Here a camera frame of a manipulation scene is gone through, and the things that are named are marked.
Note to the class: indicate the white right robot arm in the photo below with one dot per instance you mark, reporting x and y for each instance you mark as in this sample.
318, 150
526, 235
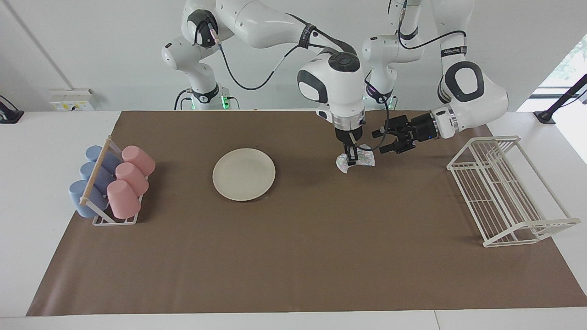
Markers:
257, 25

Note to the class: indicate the cup rack with wooden bar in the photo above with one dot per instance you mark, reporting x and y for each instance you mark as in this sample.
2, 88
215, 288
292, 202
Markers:
97, 173

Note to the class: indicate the blue plastic cup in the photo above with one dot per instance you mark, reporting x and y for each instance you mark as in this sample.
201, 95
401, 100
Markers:
93, 152
87, 170
75, 195

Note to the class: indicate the brown paper table mat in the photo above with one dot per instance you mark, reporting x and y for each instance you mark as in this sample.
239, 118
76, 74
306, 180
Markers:
321, 252

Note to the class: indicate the round cream plate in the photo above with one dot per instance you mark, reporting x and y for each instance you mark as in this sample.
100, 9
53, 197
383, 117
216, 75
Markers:
244, 174

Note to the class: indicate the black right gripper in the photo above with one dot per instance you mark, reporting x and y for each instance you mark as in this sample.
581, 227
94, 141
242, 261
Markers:
348, 136

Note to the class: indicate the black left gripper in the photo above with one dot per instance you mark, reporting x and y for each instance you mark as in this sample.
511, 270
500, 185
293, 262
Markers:
415, 130

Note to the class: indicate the pink plastic cup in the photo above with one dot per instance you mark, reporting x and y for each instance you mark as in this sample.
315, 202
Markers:
137, 159
123, 199
132, 178

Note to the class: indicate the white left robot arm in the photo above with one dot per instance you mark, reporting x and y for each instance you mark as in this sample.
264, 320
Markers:
490, 101

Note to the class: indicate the black table clamp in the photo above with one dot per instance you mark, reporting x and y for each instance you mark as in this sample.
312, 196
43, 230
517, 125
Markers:
9, 115

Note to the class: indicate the white wall outlet box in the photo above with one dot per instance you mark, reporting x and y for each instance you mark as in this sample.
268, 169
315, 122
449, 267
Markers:
69, 101

